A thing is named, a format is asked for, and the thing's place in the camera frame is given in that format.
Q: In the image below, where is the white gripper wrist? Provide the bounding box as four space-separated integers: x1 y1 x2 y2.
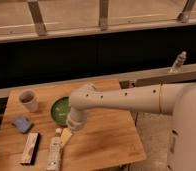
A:
61 113 86 146

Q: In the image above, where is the clear plastic bottle white cap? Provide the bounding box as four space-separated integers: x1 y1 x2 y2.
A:
46 128 62 171

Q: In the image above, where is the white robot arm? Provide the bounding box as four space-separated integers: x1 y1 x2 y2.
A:
66 82 196 171

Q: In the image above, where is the green ceramic bowl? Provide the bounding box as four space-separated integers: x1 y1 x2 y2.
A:
51 97 70 126

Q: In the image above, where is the small bottle on ledge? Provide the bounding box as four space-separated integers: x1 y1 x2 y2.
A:
170 51 187 73

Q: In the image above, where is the blue sponge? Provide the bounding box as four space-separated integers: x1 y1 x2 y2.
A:
12 116 33 134

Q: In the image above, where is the white paper cup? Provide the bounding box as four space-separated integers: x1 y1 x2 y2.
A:
19 90 38 112

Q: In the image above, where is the left metal bracket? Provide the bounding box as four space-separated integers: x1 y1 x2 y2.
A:
27 0 47 36

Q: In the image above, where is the metal bracket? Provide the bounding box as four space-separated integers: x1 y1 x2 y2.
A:
99 0 109 31
177 0 196 23
27 0 47 36

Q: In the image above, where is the middle metal bracket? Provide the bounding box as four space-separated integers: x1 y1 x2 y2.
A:
99 0 109 31

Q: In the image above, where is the right metal bracket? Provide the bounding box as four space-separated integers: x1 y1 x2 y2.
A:
177 0 196 23

